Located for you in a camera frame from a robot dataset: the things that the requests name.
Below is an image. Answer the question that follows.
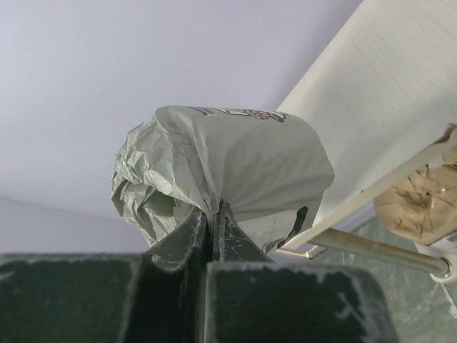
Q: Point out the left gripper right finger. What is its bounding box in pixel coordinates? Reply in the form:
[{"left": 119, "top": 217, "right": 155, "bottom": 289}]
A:
[{"left": 205, "top": 203, "right": 398, "bottom": 342}]

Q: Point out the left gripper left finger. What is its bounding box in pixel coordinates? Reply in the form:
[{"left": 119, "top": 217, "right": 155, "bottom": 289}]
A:
[{"left": 1, "top": 209, "right": 207, "bottom": 342}]

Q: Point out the grey paper roll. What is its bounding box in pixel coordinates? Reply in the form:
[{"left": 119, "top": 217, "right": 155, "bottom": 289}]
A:
[{"left": 111, "top": 106, "right": 334, "bottom": 253}]

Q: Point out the tan barcode paper roll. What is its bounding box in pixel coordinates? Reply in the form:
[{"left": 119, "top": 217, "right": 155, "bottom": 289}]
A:
[{"left": 373, "top": 148, "right": 456, "bottom": 248}]

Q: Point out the beige two-tier shelf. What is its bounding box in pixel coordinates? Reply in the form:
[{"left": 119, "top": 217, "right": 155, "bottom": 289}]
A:
[{"left": 280, "top": 1, "right": 456, "bottom": 283}]

